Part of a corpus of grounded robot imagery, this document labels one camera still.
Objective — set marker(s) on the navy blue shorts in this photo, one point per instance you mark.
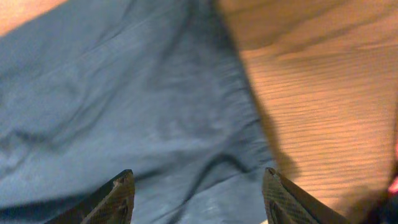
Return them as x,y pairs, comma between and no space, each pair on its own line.
95,87

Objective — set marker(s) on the red garment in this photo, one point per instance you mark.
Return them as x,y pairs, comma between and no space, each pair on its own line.
393,188

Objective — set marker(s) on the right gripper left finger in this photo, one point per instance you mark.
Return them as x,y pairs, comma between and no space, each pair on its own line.
112,203

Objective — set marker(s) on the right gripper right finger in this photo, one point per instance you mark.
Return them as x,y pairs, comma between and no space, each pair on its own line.
286,203

